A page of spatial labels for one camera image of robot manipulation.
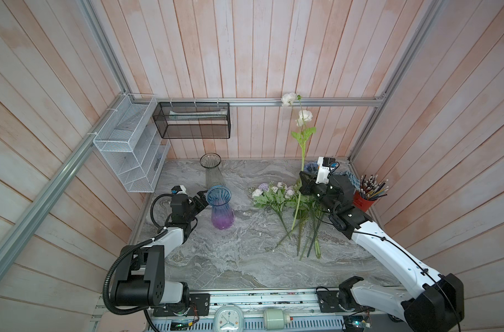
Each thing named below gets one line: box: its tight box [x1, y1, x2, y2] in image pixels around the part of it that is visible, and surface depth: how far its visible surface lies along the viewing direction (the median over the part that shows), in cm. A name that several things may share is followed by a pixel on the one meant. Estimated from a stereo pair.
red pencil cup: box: [353, 190, 375, 213], surface depth 93 cm
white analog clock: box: [213, 303, 245, 332], surface depth 70 cm
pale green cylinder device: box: [263, 308, 291, 330], surface depth 65 cm
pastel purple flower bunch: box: [248, 181, 297, 241], surface depth 97 cm
